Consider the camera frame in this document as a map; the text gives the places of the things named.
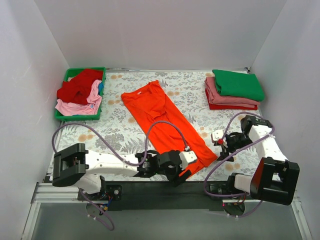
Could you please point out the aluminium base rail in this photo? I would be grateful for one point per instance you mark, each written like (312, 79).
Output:
(154, 210)

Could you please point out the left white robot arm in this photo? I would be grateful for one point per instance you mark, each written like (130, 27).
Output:
(76, 166)

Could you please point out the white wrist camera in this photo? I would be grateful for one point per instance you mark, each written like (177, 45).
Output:
(187, 157)
(217, 137)

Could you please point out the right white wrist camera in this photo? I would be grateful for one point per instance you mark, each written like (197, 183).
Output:
(217, 137)

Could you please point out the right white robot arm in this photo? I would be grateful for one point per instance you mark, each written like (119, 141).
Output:
(275, 178)

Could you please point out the folded dusty pink t shirt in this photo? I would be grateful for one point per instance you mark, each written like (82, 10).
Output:
(229, 102)

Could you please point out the red t shirt in bin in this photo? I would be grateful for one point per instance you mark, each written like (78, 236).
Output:
(79, 87)

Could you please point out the folded green t shirt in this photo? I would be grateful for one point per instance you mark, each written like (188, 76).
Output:
(235, 84)

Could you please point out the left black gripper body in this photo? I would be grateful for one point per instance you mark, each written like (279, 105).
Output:
(176, 173)

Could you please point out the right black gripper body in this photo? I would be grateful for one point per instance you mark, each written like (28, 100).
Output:
(225, 149)

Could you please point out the pink t shirt in bin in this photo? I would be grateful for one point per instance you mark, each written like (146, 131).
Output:
(74, 109)

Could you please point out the blue garment in bin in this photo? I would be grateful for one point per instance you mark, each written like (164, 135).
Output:
(101, 88)

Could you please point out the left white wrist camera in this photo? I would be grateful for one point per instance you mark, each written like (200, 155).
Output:
(187, 157)

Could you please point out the folded red t shirt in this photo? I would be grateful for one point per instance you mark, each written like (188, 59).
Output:
(217, 107)

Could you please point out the orange t shirt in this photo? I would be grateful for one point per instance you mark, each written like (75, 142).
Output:
(150, 104)

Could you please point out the green plastic bin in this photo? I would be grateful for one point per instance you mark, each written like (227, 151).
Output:
(70, 73)

